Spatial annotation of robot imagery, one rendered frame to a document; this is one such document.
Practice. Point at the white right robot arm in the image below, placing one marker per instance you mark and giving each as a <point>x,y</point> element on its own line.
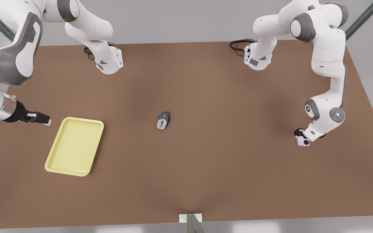
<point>15,61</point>

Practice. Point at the yellow plastic tray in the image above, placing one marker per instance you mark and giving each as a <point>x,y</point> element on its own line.
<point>74,146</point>

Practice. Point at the white frame post foot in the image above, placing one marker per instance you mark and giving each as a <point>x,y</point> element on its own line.
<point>182,218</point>

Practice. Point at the grey computer mouse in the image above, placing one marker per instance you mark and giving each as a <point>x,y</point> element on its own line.
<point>163,120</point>

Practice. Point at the pink smartphone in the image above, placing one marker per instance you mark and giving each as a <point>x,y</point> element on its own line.
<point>302,141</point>

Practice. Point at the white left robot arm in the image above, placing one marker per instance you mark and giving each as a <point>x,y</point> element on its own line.
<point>327,48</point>

